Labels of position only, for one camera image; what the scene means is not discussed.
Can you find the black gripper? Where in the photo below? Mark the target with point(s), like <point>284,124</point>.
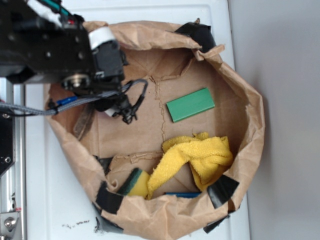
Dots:
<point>109,59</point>

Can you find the brown wood chip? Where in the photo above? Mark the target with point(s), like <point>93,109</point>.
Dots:
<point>84,122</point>

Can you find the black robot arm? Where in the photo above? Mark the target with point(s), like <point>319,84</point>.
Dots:
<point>42,42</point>

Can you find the green rectangular block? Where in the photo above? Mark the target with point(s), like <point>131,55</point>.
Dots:
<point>190,105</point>

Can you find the brown paper bag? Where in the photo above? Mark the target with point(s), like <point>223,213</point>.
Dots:
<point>174,66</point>

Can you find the yellow green sponge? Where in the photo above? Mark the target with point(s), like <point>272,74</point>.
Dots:
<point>136,184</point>

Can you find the yellow microfiber cloth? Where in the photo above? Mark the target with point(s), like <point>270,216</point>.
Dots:
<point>208,158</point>

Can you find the blue rectangular block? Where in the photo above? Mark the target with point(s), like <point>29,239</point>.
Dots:
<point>187,195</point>

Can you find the aluminium extrusion rail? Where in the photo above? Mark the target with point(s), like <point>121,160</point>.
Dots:
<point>13,217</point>

